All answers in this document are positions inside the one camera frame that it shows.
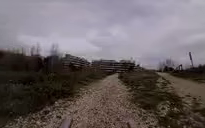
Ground grass strip with weeds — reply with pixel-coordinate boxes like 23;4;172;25
118;69;205;128

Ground long layered grey building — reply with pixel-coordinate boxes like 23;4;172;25
90;58;138;73

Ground rough grass verge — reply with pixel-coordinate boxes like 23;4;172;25
0;69;113;128

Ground dark bushes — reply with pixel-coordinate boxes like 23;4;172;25
0;49;63;84

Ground leaning pole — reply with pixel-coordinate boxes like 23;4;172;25
188;51;195;69

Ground pale dirt track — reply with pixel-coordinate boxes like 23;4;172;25
156;71;205;113

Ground pale gravel path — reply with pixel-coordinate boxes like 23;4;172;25
3;73;164;128

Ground excavator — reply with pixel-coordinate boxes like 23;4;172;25
171;63;184;73

